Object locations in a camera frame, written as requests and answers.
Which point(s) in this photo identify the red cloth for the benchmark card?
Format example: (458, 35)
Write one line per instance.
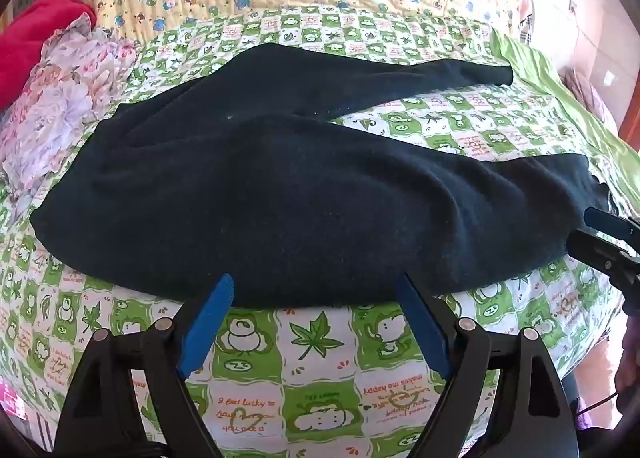
(30, 48)

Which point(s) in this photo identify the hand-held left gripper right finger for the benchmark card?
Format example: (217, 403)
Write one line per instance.
(422, 328)

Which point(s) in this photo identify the green checkered bed sheet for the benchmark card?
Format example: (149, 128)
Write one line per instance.
(320, 368)

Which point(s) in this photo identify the plain light green sheet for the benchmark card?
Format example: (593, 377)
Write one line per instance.
(565, 98)

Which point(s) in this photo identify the floral ruffled cloth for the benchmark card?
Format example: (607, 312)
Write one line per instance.
(65, 98)

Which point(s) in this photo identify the black pants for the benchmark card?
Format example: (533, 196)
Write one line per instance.
(280, 208)

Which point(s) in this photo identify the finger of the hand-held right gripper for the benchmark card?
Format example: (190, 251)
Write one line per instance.
(600, 250)
(607, 220)

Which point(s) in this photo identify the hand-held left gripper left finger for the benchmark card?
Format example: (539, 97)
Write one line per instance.
(207, 328)

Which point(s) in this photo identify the wall socket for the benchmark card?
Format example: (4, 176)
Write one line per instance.
(610, 77)
(573, 6)

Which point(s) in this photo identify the pink cloth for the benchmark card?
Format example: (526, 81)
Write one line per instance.
(592, 98)

